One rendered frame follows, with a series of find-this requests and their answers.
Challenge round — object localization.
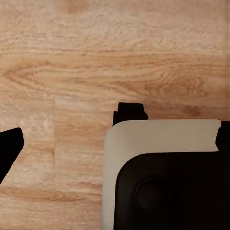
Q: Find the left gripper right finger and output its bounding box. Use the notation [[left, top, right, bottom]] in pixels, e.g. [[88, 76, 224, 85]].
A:
[[215, 127, 230, 165]]

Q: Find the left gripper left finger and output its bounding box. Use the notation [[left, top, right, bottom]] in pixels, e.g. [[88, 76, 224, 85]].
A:
[[0, 127, 24, 184]]

